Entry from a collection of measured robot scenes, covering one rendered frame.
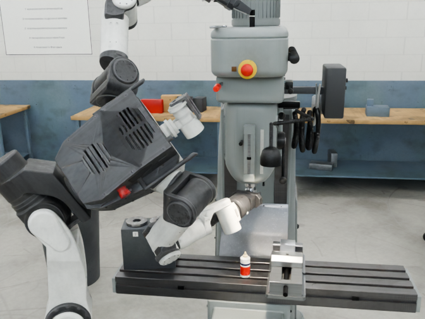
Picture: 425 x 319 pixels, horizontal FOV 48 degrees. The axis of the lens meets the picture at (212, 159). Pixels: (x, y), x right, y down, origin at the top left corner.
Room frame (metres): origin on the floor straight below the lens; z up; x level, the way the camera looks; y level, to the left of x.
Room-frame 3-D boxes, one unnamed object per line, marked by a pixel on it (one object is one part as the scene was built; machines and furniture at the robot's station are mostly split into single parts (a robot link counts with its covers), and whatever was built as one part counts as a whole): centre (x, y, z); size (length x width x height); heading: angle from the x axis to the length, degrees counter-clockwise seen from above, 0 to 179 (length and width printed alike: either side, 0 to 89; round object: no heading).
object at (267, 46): (1.81, -0.15, 1.81); 0.47 x 0.26 x 0.16; 172
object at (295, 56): (1.81, -0.30, 1.79); 0.45 x 0.04 x 0.04; 172
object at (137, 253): (1.87, 0.28, 1.00); 0.22 x 0.12 x 0.20; 92
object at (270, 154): (1.56, -0.20, 1.47); 0.07 x 0.07 x 0.06
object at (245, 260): (1.75, -0.13, 0.96); 0.04 x 0.04 x 0.11
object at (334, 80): (2.04, -0.53, 1.62); 0.20 x 0.09 x 0.21; 172
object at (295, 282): (1.74, -0.30, 0.96); 0.35 x 0.15 x 0.11; 170
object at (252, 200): (1.71, -0.11, 1.24); 0.13 x 0.12 x 0.10; 63
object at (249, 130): (1.69, -0.14, 1.45); 0.04 x 0.04 x 0.21; 82
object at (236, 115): (1.80, -0.15, 1.47); 0.21 x 0.19 x 0.32; 82
